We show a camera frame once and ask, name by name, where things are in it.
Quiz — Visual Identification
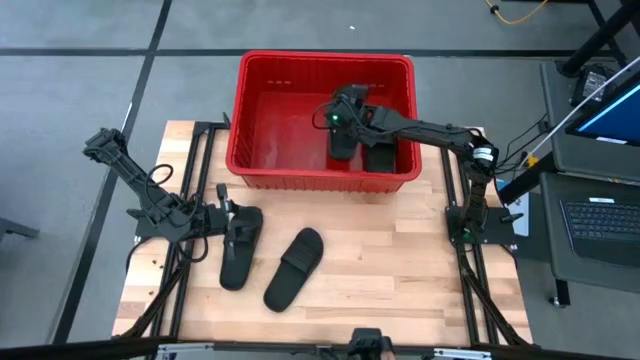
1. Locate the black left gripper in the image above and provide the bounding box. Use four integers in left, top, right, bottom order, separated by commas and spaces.
201, 182, 262, 262

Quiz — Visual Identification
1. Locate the black foam slide sandal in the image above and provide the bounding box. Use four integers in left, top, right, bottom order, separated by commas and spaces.
263, 227, 325, 314
327, 124, 361, 163
360, 104, 400, 175
218, 204, 264, 292

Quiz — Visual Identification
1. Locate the red plastic bin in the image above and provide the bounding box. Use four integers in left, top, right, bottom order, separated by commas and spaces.
225, 49, 424, 193

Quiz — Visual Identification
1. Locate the black device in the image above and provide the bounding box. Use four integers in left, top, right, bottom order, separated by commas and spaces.
348, 327, 395, 360

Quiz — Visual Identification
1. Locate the laptop computer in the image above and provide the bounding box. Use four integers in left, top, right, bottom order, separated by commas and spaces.
539, 59, 640, 296

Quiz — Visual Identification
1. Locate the white paper sheet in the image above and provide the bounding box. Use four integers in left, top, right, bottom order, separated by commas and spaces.
496, 177, 531, 238

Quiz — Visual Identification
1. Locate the grey furniture foot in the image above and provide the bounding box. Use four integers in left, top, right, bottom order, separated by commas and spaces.
0, 217, 41, 244

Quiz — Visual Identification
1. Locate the black power adapter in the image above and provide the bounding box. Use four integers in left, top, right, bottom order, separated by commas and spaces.
569, 63, 619, 109

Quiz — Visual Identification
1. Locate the thick black stand pole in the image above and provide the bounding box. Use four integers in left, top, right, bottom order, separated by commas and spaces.
557, 0, 640, 79

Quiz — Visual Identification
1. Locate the thin black stand leg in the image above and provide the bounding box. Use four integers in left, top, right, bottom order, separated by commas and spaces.
587, 0, 629, 67

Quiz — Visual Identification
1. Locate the computer monitor blue screen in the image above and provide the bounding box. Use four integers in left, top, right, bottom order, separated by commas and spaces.
564, 69, 640, 148

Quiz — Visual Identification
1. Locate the black laptop keyboard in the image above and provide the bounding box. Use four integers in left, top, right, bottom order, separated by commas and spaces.
558, 179, 640, 269

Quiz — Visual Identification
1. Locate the black table leg caster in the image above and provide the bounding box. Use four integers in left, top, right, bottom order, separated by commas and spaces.
547, 277, 573, 309

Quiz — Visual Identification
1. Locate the black aluminium frame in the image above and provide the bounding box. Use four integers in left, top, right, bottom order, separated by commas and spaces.
418, 124, 534, 349
112, 113, 232, 347

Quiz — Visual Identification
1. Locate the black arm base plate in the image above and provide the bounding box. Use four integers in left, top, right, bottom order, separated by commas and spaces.
445, 205, 525, 247
127, 207, 202, 242

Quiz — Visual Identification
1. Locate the yellow cable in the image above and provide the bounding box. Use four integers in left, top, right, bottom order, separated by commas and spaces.
483, 0, 549, 26

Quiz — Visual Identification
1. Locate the black cables bundle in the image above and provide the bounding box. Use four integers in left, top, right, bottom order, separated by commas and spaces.
492, 112, 552, 176

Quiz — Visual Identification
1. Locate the black front rail bar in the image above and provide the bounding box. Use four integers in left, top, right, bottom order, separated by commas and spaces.
0, 335, 640, 360

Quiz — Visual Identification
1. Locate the white cable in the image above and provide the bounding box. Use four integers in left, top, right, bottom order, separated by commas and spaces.
519, 54, 640, 167

